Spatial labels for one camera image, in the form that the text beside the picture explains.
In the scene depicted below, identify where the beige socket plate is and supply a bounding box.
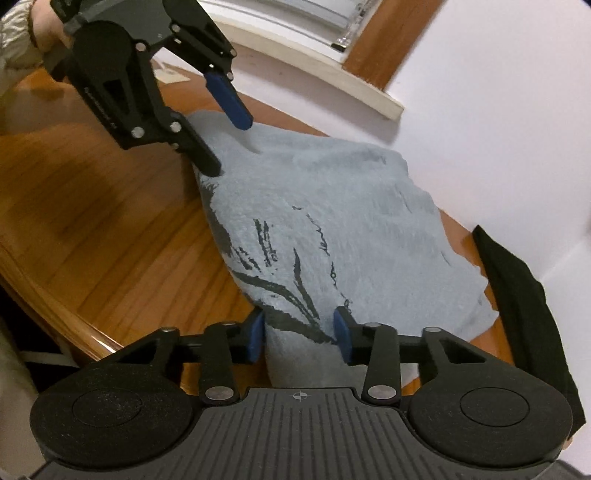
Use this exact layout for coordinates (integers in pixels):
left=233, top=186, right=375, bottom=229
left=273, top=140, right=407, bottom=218
left=154, top=68, right=191, bottom=85

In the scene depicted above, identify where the grey sweatshirt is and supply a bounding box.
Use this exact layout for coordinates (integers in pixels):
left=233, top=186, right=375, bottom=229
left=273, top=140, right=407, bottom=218
left=186, top=109, right=500, bottom=389

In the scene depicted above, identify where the grey window blind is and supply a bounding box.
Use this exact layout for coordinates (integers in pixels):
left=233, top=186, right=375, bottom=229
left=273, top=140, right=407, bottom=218
left=198, top=0, right=385, bottom=34

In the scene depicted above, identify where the person's left forearm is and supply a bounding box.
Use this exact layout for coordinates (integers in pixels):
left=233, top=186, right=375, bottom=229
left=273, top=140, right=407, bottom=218
left=0, top=4, right=48, bottom=103

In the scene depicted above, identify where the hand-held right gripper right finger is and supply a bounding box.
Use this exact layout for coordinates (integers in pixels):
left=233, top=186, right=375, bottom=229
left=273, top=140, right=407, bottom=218
left=334, top=305, right=505, bottom=408

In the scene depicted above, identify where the wooden window frame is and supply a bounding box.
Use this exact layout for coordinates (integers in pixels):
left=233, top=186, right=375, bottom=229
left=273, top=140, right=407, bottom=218
left=344, top=0, right=447, bottom=94

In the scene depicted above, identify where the person's beige jacket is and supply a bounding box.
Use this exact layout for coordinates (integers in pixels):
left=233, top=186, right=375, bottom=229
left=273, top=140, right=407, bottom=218
left=0, top=318, right=43, bottom=480

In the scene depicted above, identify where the person's left hand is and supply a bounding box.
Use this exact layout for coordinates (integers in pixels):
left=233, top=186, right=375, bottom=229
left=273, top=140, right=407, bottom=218
left=29, top=0, right=75, bottom=54

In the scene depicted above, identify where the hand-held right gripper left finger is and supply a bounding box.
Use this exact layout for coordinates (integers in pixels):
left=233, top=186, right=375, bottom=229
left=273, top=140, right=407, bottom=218
left=99, top=307, right=266, bottom=407

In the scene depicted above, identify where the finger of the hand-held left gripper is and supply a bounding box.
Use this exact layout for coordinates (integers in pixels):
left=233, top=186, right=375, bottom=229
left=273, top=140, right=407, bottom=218
left=161, top=0, right=254, bottom=131
left=78, top=50, right=223, bottom=178

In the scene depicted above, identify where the beige window sill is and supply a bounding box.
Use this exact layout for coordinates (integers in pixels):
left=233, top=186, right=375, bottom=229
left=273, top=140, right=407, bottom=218
left=198, top=0, right=406, bottom=123

